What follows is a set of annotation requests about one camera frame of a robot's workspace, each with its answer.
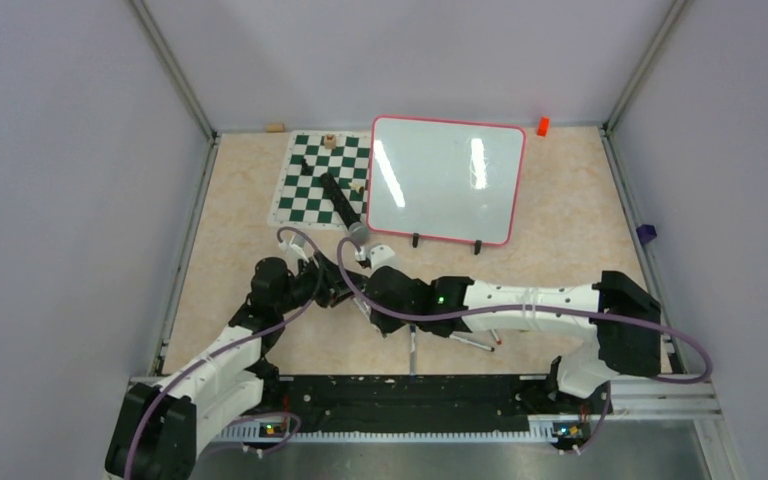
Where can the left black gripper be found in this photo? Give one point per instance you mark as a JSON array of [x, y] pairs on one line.
[[331, 281]]

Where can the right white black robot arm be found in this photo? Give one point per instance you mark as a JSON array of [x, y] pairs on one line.
[[614, 318]]

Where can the orange block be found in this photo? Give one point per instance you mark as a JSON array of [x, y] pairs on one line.
[[543, 127]]

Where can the black cap marker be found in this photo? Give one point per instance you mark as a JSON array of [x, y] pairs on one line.
[[473, 343]]

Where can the green white chess mat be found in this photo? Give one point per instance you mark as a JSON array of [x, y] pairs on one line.
[[298, 200]]

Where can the purple block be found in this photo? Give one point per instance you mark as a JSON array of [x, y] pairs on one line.
[[646, 233]]

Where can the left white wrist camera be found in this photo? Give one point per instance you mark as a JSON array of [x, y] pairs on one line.
[[293, 250]]

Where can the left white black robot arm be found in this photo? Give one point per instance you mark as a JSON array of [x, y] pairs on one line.
[[162, 428]]

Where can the pink framed whiteboard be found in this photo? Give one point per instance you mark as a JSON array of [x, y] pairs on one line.
[[444, 179]]

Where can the black microphone grey head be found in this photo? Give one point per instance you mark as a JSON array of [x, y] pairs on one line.
[[357, 230]]

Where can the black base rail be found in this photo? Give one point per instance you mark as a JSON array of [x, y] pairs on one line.
[[422, 404]]

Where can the red cap marker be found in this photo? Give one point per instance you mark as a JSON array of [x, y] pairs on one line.
[[496, 337]]

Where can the wooden cork piece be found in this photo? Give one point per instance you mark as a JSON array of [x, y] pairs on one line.
[[275, 128]]

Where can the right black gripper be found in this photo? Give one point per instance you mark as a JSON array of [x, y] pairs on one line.
[[387, 326]]

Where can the blue cap marker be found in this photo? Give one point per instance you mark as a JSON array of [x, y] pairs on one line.
[[413, 350]]

